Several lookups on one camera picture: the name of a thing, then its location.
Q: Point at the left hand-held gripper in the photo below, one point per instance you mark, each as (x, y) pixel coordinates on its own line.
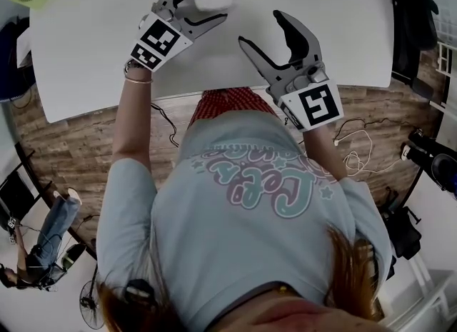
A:
(159, 38)

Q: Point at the black metal frame rack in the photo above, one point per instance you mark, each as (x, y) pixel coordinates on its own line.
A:
(14, 187)

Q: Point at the black floor bag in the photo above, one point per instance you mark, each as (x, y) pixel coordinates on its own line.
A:
(403, 230)

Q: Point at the person's head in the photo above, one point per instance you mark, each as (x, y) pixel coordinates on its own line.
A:
(296, 318)

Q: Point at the person's light blue printed t-shirt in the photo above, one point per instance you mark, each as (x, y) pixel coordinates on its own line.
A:
(232, 234)

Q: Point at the white metal stand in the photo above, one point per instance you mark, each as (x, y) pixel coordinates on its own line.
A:
(428, 287)

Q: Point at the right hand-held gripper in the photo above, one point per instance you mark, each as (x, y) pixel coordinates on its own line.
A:
(317, 105)

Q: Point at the black office chair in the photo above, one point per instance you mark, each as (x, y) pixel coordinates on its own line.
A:
(410, 20)

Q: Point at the person's left forearm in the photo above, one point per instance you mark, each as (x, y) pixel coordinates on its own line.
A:
(134, 120)

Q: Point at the black and green bag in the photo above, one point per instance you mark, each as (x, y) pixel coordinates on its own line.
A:
(73, 255)

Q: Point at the person's right forearm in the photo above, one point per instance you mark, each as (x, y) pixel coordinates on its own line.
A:
(321, 152)

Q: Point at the black pedestal floor fan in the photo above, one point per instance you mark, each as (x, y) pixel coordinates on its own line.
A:
(91, 305)

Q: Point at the thin gold bangle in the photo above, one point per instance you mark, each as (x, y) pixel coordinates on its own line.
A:
(139, 81)

